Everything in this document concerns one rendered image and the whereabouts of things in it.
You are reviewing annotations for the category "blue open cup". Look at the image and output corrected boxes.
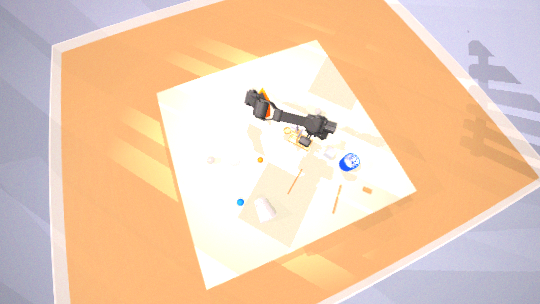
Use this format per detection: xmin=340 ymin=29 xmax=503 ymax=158
xmin=339 ymin=153 xmax=360 ymax=172

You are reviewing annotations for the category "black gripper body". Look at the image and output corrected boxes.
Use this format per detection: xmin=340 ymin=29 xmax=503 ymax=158
xmin=298 ymin=129 xmax=315 ymax=148

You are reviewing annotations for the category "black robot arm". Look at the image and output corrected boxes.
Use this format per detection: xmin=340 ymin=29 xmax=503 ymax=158
xmin=244 ymin=89 xmax=338 ymax=140

